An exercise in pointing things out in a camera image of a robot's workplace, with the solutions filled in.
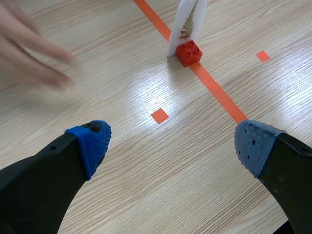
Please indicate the red toy brick block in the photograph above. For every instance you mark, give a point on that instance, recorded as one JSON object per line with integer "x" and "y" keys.
{"x": 189, "y": 52}

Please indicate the person's hand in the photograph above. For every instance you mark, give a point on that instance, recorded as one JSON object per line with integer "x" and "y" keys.
{"x": 29, "y": 48}

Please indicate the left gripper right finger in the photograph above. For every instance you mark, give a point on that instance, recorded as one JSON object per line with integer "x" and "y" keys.
{"x": 280, "y": 161}

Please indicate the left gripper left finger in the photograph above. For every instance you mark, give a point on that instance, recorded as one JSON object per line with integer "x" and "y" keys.
{"x": 48, "y": 175}

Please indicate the fern leaf picture card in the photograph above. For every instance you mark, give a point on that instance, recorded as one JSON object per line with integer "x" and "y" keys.
{"x": 186, "y": 26}

